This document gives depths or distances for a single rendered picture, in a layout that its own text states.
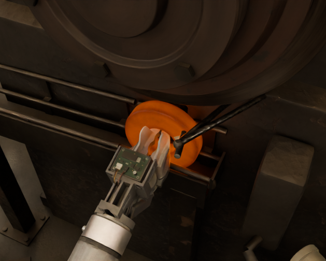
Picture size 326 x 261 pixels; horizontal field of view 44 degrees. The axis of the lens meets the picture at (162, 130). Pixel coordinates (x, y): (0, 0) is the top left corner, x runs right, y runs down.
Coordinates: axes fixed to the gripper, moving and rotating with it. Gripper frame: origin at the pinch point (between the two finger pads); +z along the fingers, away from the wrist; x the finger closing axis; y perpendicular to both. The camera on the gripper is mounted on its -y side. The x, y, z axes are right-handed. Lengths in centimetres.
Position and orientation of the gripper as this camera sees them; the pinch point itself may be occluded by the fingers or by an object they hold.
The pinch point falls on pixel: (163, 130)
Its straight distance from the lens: 77.2
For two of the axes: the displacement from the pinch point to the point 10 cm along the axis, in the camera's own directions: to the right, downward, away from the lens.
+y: -1.0, -4.8, -8.7
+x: -9.1, -3.2, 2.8
